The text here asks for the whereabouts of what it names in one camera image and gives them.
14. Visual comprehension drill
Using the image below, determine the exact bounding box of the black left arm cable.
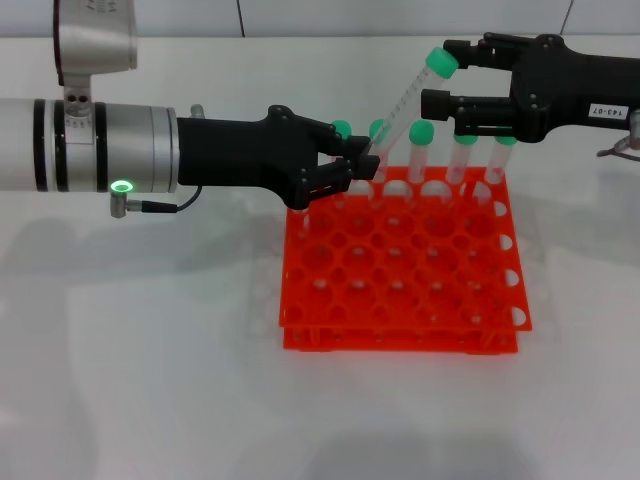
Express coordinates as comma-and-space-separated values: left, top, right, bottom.
109, 185, 203, 219

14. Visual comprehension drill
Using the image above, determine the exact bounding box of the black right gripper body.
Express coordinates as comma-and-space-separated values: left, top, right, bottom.
509, 33, 640, 144

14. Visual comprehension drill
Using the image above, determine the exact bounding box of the orange plastic test tube rack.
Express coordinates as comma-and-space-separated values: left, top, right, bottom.
278, 164, 535, 355

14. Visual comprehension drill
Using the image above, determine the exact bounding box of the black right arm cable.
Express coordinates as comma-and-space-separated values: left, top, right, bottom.
596, 134, 640, 162

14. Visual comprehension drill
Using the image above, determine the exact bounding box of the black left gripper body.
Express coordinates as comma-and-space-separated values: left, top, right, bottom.
175, 104, 322, 210

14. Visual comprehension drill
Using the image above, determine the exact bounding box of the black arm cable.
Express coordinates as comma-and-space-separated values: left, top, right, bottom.
109, 185, 203, 219
596, 134, 640, 162

